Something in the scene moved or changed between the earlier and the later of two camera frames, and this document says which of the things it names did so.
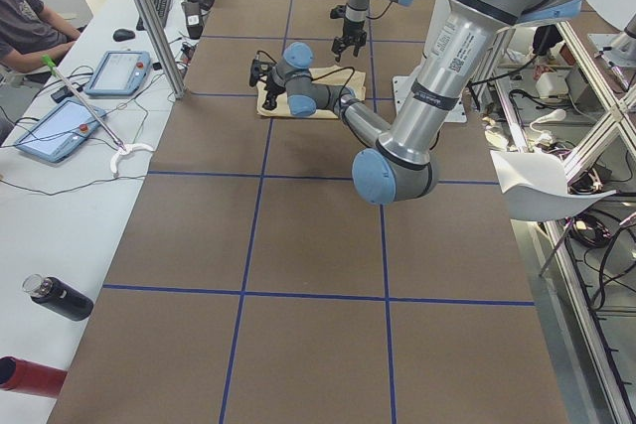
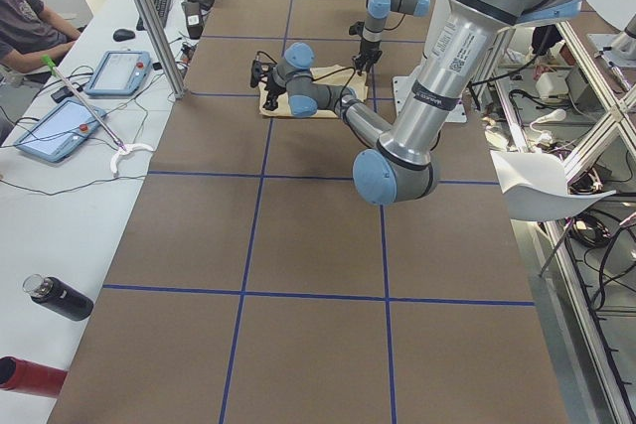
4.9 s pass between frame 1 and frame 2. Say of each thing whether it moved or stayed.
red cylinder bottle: stayed
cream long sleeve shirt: stayed
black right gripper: moved
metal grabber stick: stayed
